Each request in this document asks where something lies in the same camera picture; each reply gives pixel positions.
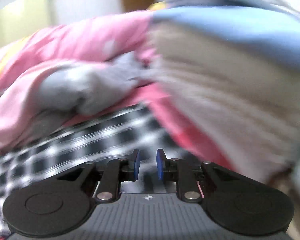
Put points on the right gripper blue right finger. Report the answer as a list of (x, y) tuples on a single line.
[(161, 161)]

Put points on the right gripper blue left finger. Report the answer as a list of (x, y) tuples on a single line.
[(136, 158)]

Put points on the black white plaid pants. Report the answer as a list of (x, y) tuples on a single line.
[(100, 140)]

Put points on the pink floral bed blanket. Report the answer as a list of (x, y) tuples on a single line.
[(181, 129)]

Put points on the pink blue patterned duvet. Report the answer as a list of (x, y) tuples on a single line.
[(74, 69)]

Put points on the beige blue folded bedding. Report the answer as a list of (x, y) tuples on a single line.
[(233, 68)]

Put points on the pale yellow wardrobe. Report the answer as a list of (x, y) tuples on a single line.
[(22, 18)]

